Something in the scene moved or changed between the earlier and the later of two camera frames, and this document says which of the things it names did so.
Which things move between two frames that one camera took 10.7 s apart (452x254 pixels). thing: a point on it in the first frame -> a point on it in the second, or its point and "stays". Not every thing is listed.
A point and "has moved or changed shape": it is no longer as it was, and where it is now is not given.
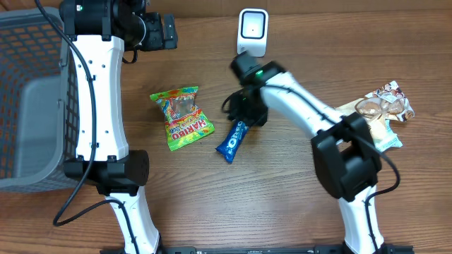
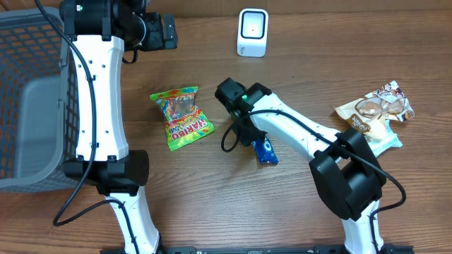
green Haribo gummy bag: x=185 y=124 stays
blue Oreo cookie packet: x=235 y=133 has moved or changed shape
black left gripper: x=157 y=41 stays
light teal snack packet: x=383 y=135 stays
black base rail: x=255 y=250 stays
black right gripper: x=258 y=118 -> x=245 y=138
